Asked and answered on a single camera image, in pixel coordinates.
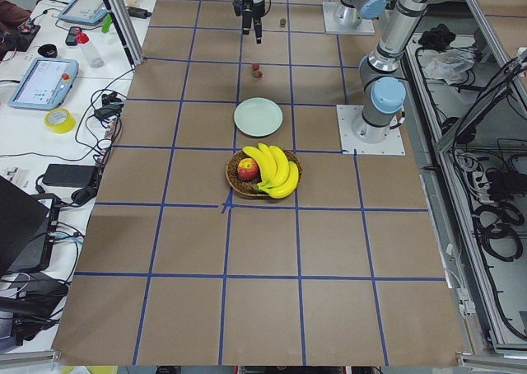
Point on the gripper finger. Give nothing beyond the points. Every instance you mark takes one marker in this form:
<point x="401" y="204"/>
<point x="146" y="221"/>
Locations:
<point x="258" y="29"/>
<point x="246" y="24"/>

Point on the light green plate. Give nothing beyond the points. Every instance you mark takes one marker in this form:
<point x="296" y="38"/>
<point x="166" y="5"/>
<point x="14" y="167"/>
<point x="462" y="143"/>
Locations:
<point x="258" y="117"/>

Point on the teach pendant far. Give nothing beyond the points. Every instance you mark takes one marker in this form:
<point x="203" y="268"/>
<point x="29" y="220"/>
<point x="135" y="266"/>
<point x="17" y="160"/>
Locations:
<point x="84" y="12"/>

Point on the teach pendant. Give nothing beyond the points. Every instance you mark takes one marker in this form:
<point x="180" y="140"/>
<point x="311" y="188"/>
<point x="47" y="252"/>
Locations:
<point x="45" y="84"/>
<point x="84" y="12"/>

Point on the red apple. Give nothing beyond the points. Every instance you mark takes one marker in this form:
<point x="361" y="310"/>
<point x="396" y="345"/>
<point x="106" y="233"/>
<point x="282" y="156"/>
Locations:
<point x="247" y="169"/>

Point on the clear bottle red cap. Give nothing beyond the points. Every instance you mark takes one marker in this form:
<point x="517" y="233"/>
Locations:
<point x="89" y="50"/>

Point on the yellow banana bunch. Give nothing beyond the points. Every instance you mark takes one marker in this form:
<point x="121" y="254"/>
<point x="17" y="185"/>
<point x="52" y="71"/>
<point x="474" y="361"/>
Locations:
<point x="279" y="176"/>

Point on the black phone device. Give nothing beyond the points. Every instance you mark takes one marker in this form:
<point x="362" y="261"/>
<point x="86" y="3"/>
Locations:
<point x="71" y="39"/>

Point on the black cloth bundle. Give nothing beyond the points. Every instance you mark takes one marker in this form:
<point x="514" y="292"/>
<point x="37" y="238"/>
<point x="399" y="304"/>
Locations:
<point x="438" y="38"/>

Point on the black round bowl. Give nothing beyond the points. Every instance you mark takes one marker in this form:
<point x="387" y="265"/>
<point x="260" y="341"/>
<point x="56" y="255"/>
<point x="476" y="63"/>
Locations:
<point x="48" y="51"/>

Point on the white crumpled cloth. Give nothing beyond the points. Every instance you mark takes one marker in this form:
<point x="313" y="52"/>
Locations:
<point x="450" y="66"/>

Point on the teach pendant near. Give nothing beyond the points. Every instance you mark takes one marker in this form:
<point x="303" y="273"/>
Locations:
<point x="45" y="84"/>

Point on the yellow tape roll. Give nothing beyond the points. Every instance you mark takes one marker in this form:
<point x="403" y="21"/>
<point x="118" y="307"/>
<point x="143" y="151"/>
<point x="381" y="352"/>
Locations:
<point x="59" y="121"/>

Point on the black power adapter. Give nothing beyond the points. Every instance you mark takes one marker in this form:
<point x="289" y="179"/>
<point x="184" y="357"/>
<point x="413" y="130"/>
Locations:
<point x="65" y="175"/>

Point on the black laptop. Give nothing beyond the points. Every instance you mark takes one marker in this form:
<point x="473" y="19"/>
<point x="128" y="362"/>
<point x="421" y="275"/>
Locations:
<point x="27" y="224"/>

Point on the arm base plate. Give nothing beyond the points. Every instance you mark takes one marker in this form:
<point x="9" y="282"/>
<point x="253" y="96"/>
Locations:
<point x="359" y="138"/>
<point x="343" y="20"/>

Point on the aluminium frame post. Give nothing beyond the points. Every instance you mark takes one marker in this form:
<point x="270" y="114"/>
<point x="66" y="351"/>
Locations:
<point x="125" y="31"/>

